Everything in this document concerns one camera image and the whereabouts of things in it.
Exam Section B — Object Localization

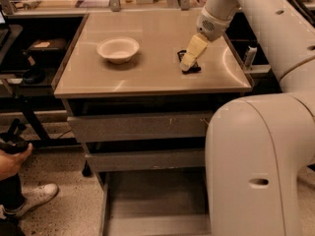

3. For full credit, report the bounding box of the grey middle drawer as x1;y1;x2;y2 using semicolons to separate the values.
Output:
86;148;205;172

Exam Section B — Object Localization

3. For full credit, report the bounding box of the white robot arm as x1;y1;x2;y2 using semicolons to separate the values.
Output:
197;0;315;236

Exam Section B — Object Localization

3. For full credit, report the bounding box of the grey top drawer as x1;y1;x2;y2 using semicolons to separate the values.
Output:
68;111;213;143

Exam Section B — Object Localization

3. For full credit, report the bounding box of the white glue bottle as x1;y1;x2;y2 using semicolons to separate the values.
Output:
244;46;258;70

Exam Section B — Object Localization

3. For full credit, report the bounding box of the white sneaker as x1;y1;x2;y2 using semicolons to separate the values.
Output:
1;183;59;218

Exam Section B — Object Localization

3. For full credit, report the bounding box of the grey bottom drawer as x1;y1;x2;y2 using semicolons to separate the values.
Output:
99;168;211;236

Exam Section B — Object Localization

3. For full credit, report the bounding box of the grey drawer cabinet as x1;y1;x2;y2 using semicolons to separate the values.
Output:
50;9;254;236

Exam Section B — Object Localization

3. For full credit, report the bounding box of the black trouser leg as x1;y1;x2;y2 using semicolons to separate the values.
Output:
0;174;26;210

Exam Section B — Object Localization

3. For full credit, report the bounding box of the person's hand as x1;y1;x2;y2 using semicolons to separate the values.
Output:
0;144;33;181

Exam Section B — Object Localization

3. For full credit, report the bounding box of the black round device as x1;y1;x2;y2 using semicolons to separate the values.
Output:
23;52;45;85

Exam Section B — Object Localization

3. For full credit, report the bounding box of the white paper bowl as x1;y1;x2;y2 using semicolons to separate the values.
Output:
96;36;140;64

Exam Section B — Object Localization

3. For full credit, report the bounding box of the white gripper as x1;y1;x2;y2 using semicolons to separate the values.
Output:
180;7;232;71

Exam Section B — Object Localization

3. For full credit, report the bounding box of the black box with label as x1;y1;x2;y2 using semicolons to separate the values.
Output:
27;38;68;56

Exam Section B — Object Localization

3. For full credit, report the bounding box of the black handheld controller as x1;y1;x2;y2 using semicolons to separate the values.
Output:
0;119;29;154

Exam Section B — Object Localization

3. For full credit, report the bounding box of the black rxbar chocolate bar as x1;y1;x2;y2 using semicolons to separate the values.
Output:
177;50;201;75

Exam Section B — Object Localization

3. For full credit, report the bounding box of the grey drawer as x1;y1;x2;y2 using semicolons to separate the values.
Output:
99;168;211;236
68;111;213;143
86;148;205;172

